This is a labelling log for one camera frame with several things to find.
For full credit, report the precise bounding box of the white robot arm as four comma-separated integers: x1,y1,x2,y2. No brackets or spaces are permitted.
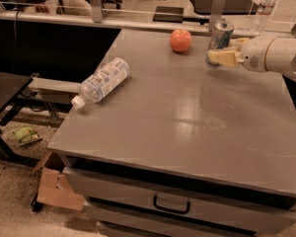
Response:
207,36,296,82

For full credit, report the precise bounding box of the red bull can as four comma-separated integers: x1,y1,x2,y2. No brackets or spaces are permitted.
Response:
204,18,235,69

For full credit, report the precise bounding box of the grey top drawer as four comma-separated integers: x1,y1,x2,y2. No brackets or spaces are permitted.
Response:
62,166,296,236

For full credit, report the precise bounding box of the black side table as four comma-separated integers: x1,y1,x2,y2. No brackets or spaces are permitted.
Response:
0,72,38,167

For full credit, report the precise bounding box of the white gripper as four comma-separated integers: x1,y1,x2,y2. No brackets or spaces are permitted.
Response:
207,36,273,73

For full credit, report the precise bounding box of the grey drawer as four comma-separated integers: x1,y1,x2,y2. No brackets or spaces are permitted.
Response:
83,200,259,237
62,166,296,236

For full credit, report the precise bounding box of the black flat plate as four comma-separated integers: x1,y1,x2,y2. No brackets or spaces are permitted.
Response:
153,6,184,23

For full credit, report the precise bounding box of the grey metal post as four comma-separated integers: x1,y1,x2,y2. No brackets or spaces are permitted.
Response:
90,0,105,23
208,0,226,32

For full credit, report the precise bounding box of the upright clear water bottle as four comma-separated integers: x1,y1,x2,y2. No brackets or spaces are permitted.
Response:
251,0,277,35

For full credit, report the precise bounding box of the red apple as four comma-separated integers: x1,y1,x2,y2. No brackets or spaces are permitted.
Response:
170,29,191,52

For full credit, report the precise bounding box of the black drawer handle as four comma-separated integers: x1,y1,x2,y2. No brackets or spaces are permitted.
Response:
153,195,190,215

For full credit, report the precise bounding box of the brown cardboard box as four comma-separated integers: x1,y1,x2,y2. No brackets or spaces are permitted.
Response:
34,152,85,211

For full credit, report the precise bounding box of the lying clear water bottle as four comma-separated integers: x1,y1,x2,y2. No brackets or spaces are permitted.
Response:
71,57,129,109

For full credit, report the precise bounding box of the green snack bag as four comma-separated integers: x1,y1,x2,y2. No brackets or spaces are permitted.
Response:
12,126,41,146

